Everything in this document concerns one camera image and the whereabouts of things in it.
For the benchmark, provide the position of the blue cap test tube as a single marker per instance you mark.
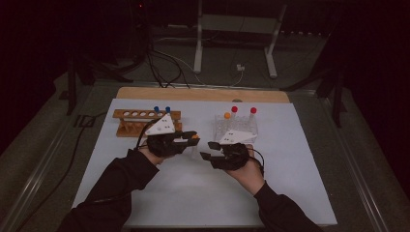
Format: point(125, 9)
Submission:
point(168, 109)
point(156, 109)

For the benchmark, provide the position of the person's right hand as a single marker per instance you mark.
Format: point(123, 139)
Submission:
point(249, 175)

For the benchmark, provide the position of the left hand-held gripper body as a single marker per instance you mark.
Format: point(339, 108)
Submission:
point(161, 129)

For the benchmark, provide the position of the black metal stand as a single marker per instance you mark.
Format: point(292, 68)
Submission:
point(337, 103)
point(71, 90)

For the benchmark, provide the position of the black power strip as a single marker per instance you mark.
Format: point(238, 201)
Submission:
point(299, 33)

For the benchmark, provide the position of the metal floor rail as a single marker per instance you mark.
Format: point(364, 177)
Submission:
point(354, 180)
point(42, 167)

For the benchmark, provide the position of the white metal stand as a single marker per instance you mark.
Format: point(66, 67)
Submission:
point(197, 48)

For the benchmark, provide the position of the white table sheet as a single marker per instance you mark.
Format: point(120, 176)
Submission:
point(193, 193)

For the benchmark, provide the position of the dark device with red light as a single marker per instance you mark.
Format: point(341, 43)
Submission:
point(140, 6)

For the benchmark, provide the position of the orange cap test tube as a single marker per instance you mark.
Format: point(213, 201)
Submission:
point(195, 136)
point(227, 115)

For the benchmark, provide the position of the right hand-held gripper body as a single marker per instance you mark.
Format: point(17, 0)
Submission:
point(233, 158)

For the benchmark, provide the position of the wooden test tube rack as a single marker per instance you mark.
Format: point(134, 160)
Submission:
point(129, 129)

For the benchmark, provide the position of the red cap test tube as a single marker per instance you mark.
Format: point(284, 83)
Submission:
point(253, 110)
point(234, 109)

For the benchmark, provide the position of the small grey round disc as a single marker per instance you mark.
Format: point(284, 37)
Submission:
point(237, 100)

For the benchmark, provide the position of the person's left hand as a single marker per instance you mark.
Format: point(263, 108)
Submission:
point(151, 158)

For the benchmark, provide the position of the white plug adapter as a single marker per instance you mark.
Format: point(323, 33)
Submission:
point(240, 67)

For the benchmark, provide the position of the clear plastic test tube rack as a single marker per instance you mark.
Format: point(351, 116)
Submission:
point(240, 124)

